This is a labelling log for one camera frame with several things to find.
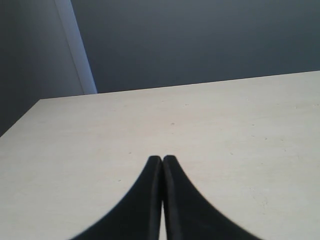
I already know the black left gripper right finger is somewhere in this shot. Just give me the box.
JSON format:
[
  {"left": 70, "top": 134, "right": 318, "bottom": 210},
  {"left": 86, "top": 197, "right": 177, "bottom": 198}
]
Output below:
[{"left": 162, "top": 155, "right": 257, "bottom": 240}]

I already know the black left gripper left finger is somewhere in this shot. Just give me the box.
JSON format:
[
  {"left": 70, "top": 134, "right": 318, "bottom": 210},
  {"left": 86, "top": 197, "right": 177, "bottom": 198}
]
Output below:
[{"left": 73, "top": 155, "right": 163, "bottom": 240}]

